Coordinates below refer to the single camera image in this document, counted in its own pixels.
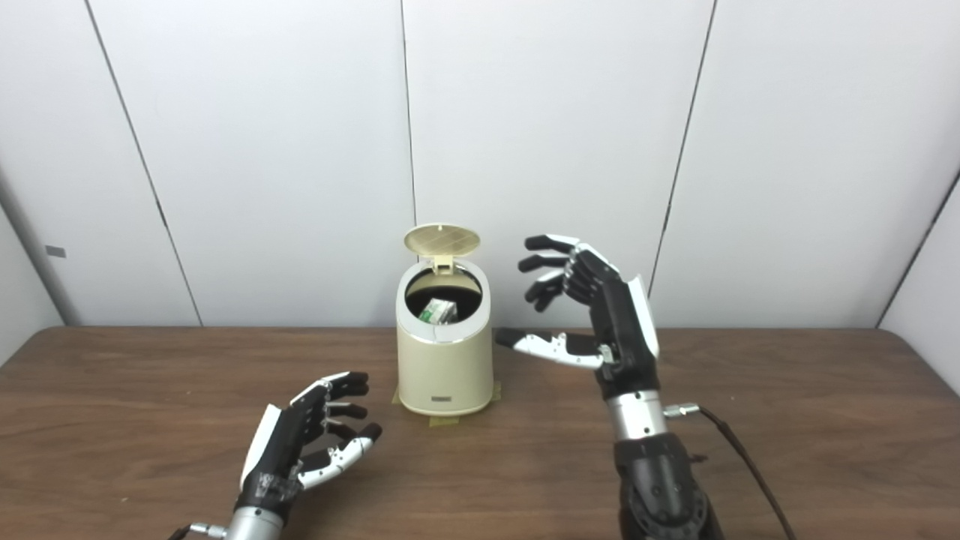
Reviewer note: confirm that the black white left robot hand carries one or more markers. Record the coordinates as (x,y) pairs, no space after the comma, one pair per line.
(277,450)

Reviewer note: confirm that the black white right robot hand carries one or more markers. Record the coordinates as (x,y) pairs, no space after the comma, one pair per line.
(622,330)

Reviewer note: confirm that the cream-colored round bin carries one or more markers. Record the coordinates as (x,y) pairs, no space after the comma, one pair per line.
(444,371)

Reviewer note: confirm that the green white milk carton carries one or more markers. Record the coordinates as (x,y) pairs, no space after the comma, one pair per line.
(439,311)

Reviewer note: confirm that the cream round bin lid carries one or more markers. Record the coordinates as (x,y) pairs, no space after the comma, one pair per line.
(442,240)

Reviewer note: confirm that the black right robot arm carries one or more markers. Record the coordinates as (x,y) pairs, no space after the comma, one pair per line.
(660,480)

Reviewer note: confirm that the small gray wall tag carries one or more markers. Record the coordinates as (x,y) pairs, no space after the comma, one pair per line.
(55,251)

